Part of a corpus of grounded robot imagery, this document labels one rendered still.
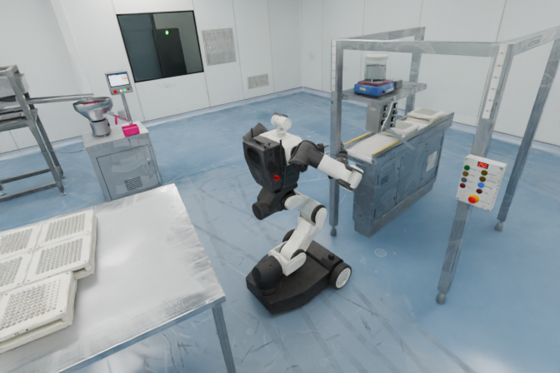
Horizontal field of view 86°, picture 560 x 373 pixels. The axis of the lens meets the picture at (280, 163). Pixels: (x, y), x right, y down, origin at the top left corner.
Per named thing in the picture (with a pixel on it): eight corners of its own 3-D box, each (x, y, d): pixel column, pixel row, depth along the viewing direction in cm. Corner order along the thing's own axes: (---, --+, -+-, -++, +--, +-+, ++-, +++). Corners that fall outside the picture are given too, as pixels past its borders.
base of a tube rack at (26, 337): (-8, 357, 105) (-12, 353, 104) (10, 305, 125) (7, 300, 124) (72, 325, 115) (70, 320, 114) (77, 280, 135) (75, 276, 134)
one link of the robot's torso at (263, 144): (276, 206, 164) (271, 146, 148) (242, 183, 188) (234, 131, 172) (313, 186, 181) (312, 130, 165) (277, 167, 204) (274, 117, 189)
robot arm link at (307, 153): (316, 169, 151) (292, 156, 153) (312, 175, 160) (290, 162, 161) (326, 151, 155) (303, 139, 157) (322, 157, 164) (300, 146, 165)
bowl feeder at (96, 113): (86, 142, 314) (72, 107, 297) (83, 133, 341) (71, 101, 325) (135, 131, 338) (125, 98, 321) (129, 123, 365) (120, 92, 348)
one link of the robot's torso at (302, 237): (291, 270, 205) (320, 206, 204) (272, 255, 219) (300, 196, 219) (304, 271, 216) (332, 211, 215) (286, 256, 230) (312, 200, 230)
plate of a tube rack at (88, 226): (36, 252, 146) (34, 249, 145) (44, 225, 166) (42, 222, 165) (92, 235, 156) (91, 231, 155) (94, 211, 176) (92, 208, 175)
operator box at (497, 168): (490, 211, 154) (503, 167, 142) (455, 199, 166) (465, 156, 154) (494, 207, 157) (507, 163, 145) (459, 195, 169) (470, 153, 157)
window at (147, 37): (134, 82, 561) (115, 13, 509) (134, 82, 562) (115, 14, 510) (204, 72, 627) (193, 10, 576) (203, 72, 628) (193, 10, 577)
